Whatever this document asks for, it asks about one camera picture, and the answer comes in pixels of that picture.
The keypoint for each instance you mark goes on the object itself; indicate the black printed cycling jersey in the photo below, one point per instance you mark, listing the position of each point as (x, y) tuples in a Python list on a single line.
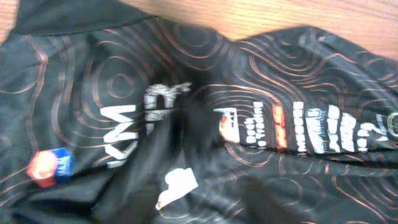
[(112, 115)]

